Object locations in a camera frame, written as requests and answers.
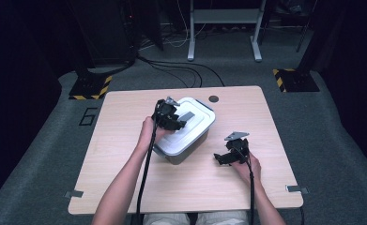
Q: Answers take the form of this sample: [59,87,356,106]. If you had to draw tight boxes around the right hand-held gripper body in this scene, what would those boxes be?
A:
[223,130,252,165]

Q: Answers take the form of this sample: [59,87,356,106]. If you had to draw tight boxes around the right hand-held gripper cable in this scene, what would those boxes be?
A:
[234,146,256,225]

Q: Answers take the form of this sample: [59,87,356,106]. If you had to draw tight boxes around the hand-held gripper cable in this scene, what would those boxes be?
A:
[135,101,161,225]
[234,146,256,225]

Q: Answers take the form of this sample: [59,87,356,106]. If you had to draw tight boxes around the black stand base hazard stripes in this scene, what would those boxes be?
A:
[68,73,114,101]
[272,67,320,94]

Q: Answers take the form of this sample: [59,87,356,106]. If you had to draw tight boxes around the left hand-held gripper cable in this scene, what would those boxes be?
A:
[135,101,161,225]

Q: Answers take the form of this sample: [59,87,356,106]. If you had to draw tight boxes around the black floor cable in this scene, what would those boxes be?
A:
[137,55,226,88]
[146,60,204,88]

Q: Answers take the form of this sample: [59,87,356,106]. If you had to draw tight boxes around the black equipment cabinet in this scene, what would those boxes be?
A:
[67,0,140,68]

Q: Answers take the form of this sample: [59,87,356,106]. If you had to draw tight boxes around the person's left hand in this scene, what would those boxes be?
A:
[136,115,175,155]

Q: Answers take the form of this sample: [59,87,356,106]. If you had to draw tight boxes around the grey tape strip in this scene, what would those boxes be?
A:
[285,185,310,194]
[64,190,84,199]

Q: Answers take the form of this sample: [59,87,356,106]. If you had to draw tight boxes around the person's right hand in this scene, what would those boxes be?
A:
[230,151,263,189]

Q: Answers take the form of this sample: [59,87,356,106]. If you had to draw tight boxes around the dark curtain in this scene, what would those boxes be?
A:
[309,0,367,172]
[0,0,63,207]

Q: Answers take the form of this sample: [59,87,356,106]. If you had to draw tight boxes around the clear brown storage box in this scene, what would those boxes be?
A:
[162,98,216,166]

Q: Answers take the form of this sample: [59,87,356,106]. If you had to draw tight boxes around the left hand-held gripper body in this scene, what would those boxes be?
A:
[151,96,181,127]

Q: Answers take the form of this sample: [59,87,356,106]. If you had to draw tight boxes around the person's pale trousers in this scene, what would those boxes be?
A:
[143,210,250,225]

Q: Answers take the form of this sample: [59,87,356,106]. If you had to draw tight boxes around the white metal desk frame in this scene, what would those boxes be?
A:
[186,0,268,63]

